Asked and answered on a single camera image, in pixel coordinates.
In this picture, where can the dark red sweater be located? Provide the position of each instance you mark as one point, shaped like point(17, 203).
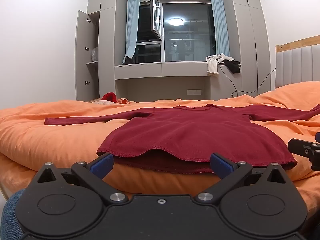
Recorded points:
point(187, 135)

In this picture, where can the large glass window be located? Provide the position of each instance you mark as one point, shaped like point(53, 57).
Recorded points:
point(187, 40)

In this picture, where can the person's leg in jeans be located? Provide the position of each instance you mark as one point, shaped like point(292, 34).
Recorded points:
point(8, 215)

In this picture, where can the black garment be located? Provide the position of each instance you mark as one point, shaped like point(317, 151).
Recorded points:
point(233, 67)

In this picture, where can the grey closed wardrobe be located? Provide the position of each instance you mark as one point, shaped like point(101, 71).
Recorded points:
point(250, 42)

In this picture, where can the padded headboard with wooden frame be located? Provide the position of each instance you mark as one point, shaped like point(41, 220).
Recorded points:
point(295, 65)

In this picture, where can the white garment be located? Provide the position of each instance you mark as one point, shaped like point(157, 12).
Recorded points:
point(212, 66)

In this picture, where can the small orange cloth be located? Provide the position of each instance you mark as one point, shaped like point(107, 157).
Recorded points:
point(123, 101)

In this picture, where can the open window sash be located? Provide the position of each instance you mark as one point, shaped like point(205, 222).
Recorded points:
point(156, 17)

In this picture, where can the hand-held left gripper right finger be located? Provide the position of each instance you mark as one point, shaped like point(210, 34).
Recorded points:
point(220, 167)

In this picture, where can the white wall socket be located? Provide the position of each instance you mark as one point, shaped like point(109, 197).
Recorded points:
point(194, 92)

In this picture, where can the grey window bench cabinet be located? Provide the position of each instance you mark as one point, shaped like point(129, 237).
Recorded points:
point(162, 70)

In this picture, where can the dark item on window ledge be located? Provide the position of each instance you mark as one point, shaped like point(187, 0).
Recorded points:
point(129, 60)

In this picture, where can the light blue curtain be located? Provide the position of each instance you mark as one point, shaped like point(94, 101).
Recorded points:
point(131, 30)
point(220, 25)

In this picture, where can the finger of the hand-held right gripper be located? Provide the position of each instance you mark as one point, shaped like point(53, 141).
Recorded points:
point(301, 148)

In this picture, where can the pink pillow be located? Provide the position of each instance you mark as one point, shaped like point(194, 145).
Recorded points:
point(102, 102)

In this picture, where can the red plush item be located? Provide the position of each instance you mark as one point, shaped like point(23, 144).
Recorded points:
point(109, 97)

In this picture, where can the clear plastic bag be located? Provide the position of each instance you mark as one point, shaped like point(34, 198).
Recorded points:
point(94, 54)

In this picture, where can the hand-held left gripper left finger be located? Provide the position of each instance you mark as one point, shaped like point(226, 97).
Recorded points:
point(102, 167)

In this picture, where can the grey wardrobe with open door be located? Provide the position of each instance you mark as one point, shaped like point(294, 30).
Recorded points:
point(107, 42)

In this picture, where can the orange blanket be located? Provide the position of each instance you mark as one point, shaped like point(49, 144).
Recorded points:
point(50, 140)

